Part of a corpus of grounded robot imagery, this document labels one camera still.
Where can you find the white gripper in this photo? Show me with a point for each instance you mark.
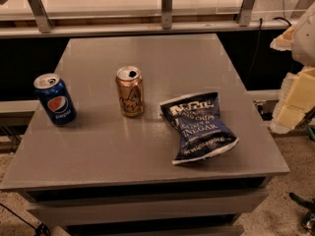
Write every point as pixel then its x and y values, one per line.
pixel 305 42

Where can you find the blue chip bag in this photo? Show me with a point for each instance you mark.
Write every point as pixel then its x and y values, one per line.
pixel 197 118

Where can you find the orange La Croix can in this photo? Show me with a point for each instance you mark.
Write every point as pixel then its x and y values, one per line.
pixel 129 83

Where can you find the blue Pepsi can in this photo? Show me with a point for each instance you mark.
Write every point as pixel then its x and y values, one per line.
pixel 55 99

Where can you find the grey drawer cabinet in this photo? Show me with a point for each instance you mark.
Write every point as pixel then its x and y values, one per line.
pixel 109 173

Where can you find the metal rail frame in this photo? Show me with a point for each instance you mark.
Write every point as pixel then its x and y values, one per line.
pixel 55 18

